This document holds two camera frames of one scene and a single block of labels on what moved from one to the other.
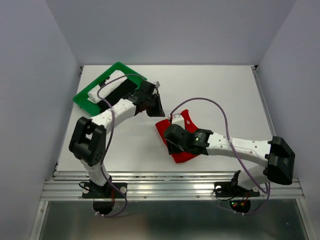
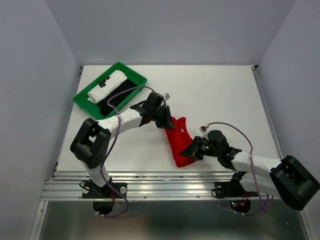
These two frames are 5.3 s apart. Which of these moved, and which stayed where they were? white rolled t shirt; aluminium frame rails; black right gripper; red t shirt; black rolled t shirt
Moved: red t shirt; black right gripper
Stayed: black rolled t shirt; white rolled t shirt; aluminium frame rails
